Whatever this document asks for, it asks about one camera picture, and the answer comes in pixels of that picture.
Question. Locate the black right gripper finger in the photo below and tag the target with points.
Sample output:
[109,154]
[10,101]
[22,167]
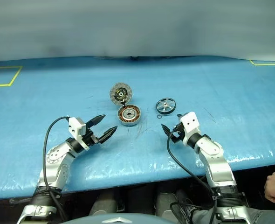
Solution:
[180,115]
[167,129]

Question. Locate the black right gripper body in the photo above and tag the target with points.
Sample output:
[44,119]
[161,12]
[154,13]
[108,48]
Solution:
[177,135]

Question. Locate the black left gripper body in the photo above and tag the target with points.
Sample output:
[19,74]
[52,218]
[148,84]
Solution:
[93,138]

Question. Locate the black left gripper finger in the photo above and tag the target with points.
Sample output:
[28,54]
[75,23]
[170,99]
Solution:
[108,134]
[96,120]

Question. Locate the motor stator with copper windings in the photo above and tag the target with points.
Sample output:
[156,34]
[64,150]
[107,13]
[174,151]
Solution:
[165,106]
[128,114]

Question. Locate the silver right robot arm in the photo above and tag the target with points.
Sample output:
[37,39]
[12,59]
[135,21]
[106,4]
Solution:
[217,168]

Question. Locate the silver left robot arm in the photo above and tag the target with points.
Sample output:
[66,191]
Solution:
[56,163]

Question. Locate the round motor end cap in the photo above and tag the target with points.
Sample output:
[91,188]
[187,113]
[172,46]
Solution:
[120,94]

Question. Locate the blue plastic table cover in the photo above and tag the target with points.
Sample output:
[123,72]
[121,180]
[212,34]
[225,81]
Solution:
[58,98]

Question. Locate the dark grey rounded cylinder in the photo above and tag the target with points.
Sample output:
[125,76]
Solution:
[103,205]
[167,203]

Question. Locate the black sneaker white laces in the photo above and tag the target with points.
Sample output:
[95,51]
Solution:
[188,210]

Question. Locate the grey-blue robot chest cover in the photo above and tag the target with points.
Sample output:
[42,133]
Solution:
[118,219]

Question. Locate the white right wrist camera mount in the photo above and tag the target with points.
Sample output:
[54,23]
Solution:
[190,121]

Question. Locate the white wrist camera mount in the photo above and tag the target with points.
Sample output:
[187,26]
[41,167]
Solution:
[77,127]
[190,121]

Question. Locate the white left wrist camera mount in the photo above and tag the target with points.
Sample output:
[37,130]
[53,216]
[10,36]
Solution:
[77,127]

